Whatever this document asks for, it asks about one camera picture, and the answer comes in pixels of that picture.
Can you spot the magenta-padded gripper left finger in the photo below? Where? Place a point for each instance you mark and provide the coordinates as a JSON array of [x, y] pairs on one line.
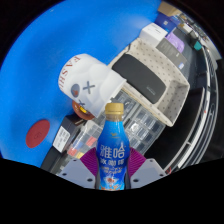
[[75, 173]]

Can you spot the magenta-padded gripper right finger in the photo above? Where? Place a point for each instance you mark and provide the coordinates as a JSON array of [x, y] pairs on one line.
[[146, 173]]

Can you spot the blue drink bottle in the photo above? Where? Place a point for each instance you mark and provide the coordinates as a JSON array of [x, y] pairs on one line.
[[112, 156]]

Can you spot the clear box with coloured parts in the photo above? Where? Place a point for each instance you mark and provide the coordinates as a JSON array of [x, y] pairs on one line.
[[83, 140]]

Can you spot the black box with white label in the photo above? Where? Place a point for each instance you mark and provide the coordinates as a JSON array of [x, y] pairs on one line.
[[65, 133]]

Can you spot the flat round red coaster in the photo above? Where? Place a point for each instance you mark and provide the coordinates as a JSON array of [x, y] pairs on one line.
[[37, 133]]

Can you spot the orange-brown tape roll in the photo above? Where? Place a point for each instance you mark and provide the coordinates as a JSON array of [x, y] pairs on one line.
[[81, 112]]

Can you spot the beige dotted storage tray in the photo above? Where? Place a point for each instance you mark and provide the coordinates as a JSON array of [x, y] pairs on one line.
[[173, 96]]

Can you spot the black rectangular case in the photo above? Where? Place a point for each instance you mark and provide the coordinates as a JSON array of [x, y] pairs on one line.
[[140, 78]]

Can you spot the dark grey flat box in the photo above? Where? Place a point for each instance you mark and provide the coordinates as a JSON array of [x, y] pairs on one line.
[[171, 53]]

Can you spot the purple box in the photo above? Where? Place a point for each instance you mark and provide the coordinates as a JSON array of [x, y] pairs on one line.
[[175, 41]]

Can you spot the teal small object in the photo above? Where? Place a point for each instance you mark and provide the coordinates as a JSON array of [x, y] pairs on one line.
[[197, 45]]

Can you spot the white cardboard box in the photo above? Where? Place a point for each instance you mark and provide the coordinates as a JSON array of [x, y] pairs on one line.
[[152, 33]]

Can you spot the dark blue box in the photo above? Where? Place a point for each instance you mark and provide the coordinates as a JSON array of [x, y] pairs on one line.
[[165, 22]]

